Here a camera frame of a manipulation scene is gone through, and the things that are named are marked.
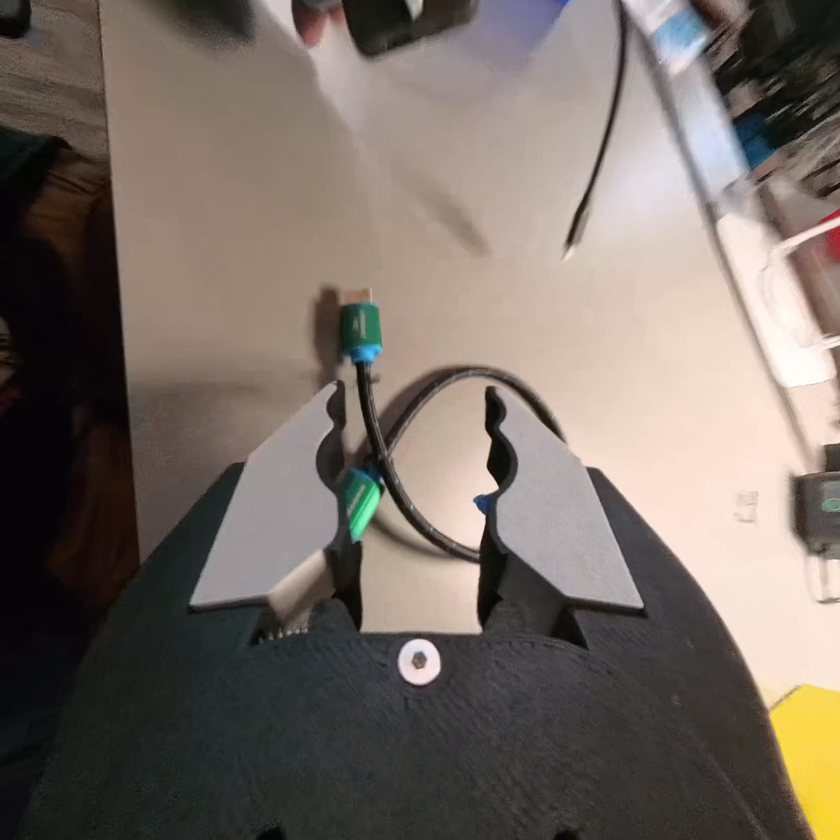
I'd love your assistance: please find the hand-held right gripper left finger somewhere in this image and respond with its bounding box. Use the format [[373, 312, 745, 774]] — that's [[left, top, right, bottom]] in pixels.
[[189, 381, 349, 626]]

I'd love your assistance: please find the clear plastic bag with papers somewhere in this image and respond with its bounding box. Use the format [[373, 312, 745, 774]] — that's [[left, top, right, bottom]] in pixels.
[[620, 0, 723, 74]]

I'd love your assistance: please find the blue waste bin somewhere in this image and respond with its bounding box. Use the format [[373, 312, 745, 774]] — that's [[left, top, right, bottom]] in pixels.
[[735, 112, 782, 172]]

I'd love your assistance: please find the grey power bank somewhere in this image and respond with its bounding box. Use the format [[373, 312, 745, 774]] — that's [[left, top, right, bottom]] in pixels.
[[791, 469, 840, 559]]

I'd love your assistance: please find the yellow plastic bin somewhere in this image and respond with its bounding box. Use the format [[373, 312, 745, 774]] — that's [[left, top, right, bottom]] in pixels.
[[768, 682, 840, 840]]

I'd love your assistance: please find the white stand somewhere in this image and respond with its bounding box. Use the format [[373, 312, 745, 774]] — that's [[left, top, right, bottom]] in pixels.
[[715, 210, 840, 388]]

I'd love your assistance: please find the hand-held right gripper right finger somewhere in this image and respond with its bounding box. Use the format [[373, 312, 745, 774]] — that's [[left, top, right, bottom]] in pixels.
[[474, 386, 647, 624]]

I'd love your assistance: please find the black usb hub with cable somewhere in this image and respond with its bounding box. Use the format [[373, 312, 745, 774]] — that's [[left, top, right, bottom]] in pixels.
[[561, 0, 632, 263]]

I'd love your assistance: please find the person's left hand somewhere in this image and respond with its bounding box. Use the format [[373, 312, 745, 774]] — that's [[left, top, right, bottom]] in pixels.
[[292, 0, 330, 47]]

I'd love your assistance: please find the short green-plug hdmi cable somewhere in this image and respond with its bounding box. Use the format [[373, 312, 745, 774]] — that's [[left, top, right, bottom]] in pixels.
[[339, 285, 567, 565]]

